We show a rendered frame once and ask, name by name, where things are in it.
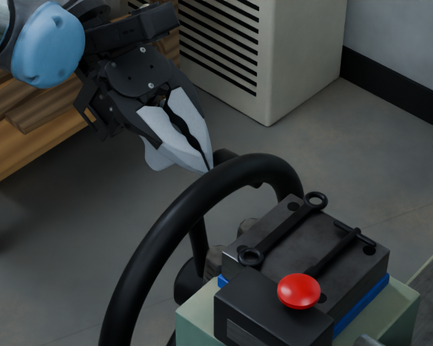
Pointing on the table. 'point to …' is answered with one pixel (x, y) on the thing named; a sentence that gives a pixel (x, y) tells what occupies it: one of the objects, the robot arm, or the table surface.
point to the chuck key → (339, 248)
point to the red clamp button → (298, 291)
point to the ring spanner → (282, 230)
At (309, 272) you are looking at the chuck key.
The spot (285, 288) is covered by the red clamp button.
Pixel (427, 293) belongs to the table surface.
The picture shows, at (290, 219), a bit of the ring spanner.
